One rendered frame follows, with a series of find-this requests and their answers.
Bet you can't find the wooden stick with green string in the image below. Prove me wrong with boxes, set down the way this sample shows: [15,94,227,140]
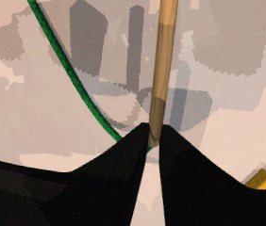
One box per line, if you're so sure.
[27,0,178,154]

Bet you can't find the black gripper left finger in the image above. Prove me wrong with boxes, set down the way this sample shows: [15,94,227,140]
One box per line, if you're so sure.
[0,121,149,226]

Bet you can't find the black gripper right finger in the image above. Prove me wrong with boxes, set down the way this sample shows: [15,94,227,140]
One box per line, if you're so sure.
[158,124,266,226]

